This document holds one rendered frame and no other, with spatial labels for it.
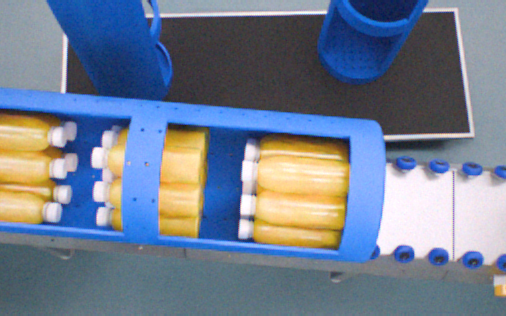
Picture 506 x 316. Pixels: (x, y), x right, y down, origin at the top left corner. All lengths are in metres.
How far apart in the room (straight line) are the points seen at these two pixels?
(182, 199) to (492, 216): 0.72
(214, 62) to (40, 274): 0.99
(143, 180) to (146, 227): 0.10
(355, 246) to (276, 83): 1.25
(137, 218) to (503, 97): 1.85
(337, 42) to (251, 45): 0.32
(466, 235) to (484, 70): 1.31
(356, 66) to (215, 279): 0.94
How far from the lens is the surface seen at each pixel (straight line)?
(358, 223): 1.16
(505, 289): 1.51
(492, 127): 2.65
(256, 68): 2.37
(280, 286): 2.34
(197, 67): 2.37
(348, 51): 2.42
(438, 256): 1.43
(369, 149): 1.17
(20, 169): 1.34
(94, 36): 1.76
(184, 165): 1.18
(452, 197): 1.52
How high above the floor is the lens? 2.33
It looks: 75 degrees down
